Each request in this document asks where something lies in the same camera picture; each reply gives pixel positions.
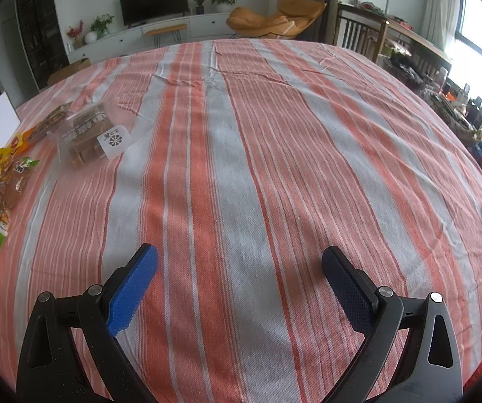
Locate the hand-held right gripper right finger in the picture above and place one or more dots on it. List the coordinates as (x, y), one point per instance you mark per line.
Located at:
(348, 289)

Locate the red flowers in vase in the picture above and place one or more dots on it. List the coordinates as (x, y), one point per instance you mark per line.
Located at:
(75, 33)

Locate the small plant black pot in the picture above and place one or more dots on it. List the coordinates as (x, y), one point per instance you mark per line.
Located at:
(199, 3)

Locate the orange lounge chair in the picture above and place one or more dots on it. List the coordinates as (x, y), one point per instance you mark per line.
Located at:
(266, 21)

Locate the clear biscuit packet white label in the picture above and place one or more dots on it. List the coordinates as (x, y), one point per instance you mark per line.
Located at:
(88, 136)

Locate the brown cardboard box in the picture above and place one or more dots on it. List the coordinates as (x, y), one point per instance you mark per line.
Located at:
(69, 71)

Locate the dark wooden chair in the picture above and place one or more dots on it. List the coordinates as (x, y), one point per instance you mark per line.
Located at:
(356, 31)

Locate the green plant round white vase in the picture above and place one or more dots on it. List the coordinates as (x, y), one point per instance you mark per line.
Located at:
(100, 25)

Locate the black television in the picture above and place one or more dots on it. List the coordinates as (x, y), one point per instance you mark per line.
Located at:
(153, 2)

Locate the white curtain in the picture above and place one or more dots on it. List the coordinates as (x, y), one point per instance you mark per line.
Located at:
(442, 4)

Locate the orange grey striped tablecloth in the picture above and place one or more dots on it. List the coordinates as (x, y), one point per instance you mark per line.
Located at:
(245, 155)

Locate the brown cake packet green corner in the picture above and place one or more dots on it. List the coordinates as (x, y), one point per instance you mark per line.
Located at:
(16, 184)

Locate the white television cabinet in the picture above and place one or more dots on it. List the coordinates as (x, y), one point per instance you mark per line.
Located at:
(207, 25)

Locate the cluttered wooden desk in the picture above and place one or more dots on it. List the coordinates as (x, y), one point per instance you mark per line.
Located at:
(421, 48)

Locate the wooden stool hairpin legs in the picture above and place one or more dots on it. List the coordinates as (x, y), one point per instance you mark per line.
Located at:
(165, 30)

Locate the dark bookcase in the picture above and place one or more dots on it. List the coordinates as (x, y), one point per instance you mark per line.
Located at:
(41, 29)

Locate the clear snack packet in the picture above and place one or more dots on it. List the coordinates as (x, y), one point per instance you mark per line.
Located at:
(48, 124)

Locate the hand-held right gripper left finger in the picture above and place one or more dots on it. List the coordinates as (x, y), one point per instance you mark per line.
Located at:
(134, 287)

